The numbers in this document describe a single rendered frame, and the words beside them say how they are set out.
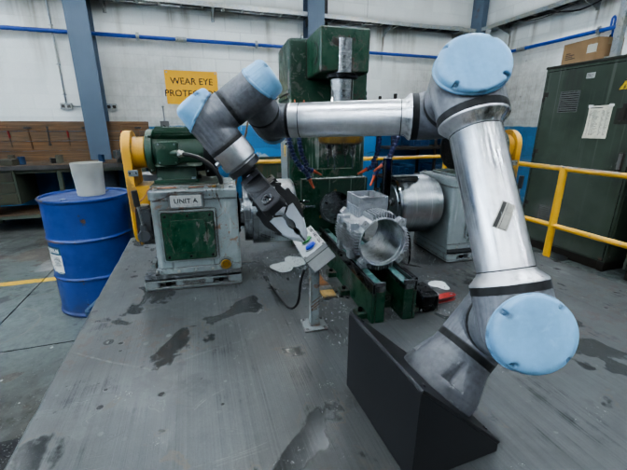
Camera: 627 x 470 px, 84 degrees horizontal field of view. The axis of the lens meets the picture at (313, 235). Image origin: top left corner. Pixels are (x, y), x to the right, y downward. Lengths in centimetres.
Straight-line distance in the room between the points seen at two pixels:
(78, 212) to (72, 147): 360
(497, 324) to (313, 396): 44
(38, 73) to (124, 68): 112
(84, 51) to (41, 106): 108
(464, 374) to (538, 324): 19
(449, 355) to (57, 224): 270
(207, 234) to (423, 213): 85
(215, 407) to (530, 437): 62
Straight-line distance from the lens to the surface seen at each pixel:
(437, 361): 71
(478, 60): 66
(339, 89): 145
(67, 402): 98
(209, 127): 71
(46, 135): 652
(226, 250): 131
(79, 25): 637
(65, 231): 297
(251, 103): 71
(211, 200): 127
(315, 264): 89
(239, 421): 81
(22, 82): 682
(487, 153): 62
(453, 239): 161
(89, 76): 627
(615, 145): 430
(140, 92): 647
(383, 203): 118
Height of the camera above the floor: 136
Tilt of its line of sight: 17 degrees down
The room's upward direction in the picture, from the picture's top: straight up
